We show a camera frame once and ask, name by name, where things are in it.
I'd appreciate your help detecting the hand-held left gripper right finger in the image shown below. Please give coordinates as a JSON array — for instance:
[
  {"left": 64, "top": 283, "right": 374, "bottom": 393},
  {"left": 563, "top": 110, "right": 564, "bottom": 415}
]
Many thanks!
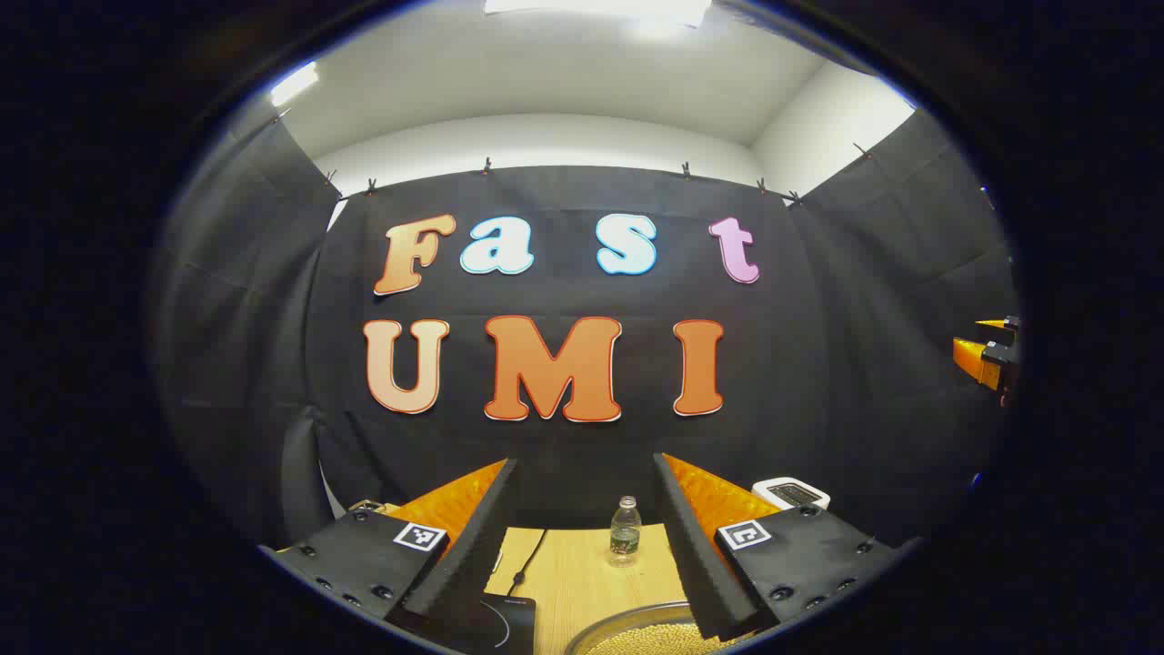
[{"left": 652, "top": 451, "right": 921, "bottom": 643}]

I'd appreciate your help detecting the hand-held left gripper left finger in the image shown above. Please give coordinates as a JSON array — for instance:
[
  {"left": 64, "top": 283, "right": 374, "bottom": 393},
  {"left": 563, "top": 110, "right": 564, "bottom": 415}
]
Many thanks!
[{"left": 259, "top": 458, "right": 519, "bottom": 642}]

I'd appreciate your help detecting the black induction cooktop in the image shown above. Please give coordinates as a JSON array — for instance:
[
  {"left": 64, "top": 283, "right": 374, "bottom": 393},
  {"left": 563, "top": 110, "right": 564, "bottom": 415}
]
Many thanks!
[{"left": 473, "top": 591, "right": 537, "bottom": 655}]

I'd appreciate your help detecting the steel pot with black handle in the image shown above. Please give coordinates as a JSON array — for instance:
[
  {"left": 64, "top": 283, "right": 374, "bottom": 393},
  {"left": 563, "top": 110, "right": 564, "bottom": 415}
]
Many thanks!
[{"left": 564, "top": 600, "right": 728, "bottom": 655}]

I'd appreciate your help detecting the clear plastic water bottle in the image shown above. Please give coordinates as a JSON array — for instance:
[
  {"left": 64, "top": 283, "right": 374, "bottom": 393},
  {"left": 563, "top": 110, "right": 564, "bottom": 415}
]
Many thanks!
[{"left": 609, "top": 496, "right": 643, "bottom": 567}]

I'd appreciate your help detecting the heap of yellow soybeans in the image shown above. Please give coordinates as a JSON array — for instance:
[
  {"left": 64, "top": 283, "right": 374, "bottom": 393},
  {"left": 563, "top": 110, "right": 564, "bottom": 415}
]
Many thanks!
[{"left": 587, "top": 622, "right": 719, "bottom": 655}]

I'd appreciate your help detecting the white toaster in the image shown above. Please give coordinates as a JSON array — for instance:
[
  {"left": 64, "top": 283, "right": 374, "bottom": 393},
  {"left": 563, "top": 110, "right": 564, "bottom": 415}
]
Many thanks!
[{"left": 751, "top": 477, "right": 831, "bottom": 512}]

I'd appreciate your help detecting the dark chair back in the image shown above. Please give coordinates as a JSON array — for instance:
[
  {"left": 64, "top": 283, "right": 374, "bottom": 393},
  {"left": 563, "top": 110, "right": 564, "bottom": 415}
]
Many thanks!
[{"left": 280, "top": 405, "right": 333, "bottom": 544}]

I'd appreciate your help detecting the row of black cloth clips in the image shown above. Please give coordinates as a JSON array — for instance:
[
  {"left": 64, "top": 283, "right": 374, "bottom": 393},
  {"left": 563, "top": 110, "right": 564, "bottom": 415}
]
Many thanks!
[{"left": 268, "top": 109, "right": 869, "bottom": 206}]

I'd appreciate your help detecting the narrow ceiling light panel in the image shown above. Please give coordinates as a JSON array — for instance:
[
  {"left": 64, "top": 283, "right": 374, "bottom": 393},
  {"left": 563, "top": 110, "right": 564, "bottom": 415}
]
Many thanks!
[{"left": 269, "top": 61, "right": 320, "bottom": 107}]

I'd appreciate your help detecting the large ceiling light panel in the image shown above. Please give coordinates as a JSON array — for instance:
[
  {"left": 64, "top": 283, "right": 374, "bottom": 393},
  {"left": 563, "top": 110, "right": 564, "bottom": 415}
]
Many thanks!
[{"left": 482, "top": 0, "right": 712, "bottom": 28}]

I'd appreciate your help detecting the black power cable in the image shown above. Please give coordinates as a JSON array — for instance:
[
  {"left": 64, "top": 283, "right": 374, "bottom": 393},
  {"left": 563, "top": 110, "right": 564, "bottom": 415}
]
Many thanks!
[{"left": 509, "top": 529, "right": 548, "bottom": 597}]

